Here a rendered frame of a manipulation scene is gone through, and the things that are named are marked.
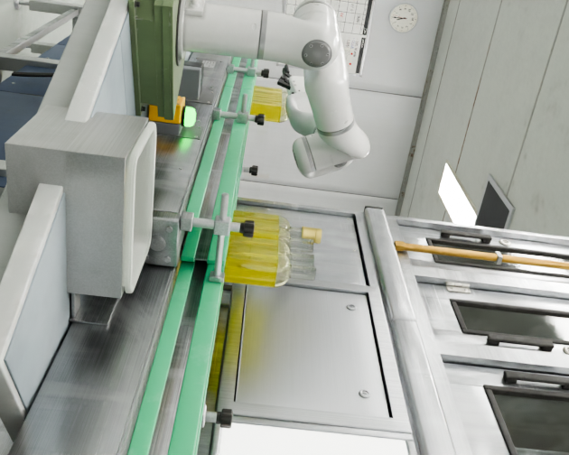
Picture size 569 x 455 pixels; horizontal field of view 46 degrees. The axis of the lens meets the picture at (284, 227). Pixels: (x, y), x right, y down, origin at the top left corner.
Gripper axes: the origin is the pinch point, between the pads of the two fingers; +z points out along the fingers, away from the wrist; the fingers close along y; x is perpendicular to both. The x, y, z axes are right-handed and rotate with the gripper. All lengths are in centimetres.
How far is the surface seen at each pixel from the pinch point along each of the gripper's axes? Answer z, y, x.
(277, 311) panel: -91, -24, 2
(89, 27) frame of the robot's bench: -61, -65, 46
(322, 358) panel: -106, -19, 8
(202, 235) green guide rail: -85, -42, 19
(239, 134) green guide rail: -48, -29, 14
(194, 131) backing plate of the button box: -52, -41, 17
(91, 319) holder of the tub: -110, -63, 28
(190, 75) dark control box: -27.3, -38.9, 14.1
